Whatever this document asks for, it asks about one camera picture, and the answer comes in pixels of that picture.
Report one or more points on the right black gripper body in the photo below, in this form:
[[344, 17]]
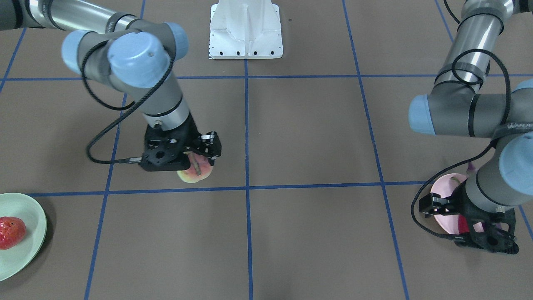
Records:
[[190, 129]]

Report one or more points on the red pomegranate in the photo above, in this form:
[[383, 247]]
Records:
[[12, 231]]

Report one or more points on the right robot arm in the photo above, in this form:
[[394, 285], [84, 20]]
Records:
[[125, 63]]

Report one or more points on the green plate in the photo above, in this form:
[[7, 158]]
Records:
[[30, 211]]

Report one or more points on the red chili pepper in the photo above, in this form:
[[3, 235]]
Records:
[[462, 224]]

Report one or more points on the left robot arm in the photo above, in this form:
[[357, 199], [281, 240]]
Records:
[[455, 107]]

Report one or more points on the purple eggplant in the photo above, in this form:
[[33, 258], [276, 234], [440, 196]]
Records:
[[471, 170]]

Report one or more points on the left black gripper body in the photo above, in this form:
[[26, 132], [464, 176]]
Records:
[[459, 201]]

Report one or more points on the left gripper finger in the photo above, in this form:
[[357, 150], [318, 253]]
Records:
[[433, 204]]

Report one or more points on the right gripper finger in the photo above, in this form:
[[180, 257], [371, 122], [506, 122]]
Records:
[[208, 145]]

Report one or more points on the peach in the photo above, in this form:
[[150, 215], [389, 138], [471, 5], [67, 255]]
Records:
[[199, 169]]

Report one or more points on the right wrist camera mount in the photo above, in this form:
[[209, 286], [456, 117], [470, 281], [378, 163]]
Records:
[[155, 158]]

